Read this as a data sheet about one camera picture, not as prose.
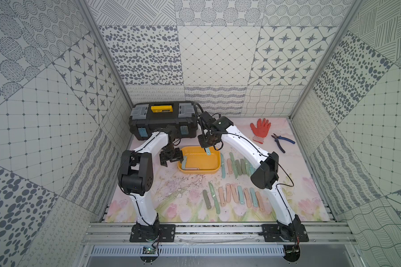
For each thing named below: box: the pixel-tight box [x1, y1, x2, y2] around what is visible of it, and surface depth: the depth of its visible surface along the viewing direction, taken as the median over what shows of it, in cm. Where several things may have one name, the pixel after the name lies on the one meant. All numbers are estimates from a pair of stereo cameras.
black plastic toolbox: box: [128, 101, 198, 141], surface depth 100 cm
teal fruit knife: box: [181, 155, 188, 171], surface depth 97 cm
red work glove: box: [250, 118, 272, 145], surface depth 116 cm
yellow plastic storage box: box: [177, 145, 222, 175], surface depth 95 cm
